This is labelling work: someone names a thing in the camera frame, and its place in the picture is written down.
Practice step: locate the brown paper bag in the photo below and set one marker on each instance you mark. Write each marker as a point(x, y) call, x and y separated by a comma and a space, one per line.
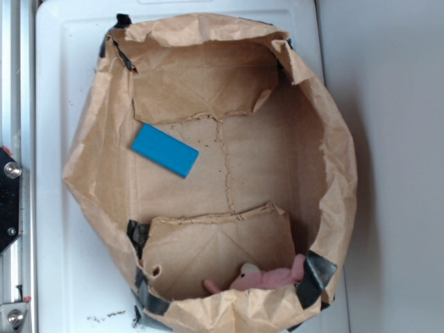
point(177, 262)

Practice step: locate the black mounting bracket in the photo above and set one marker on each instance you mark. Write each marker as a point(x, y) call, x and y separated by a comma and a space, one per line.
point(11, 225)

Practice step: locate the white plastic tray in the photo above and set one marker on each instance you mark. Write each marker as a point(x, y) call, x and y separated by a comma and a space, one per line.
point(62, 243)

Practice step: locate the pink plush toy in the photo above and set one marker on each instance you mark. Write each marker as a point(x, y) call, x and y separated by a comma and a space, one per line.
point(251, 277)

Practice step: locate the silver corner bracket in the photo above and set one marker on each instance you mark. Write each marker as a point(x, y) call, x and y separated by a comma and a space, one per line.
point(15, 318)

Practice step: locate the blue rectangular block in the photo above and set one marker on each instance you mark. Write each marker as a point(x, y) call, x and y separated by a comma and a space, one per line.
point(165, 150)

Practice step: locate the aluminium frame rail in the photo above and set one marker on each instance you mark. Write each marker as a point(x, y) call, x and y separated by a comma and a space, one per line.
point(18, 263)

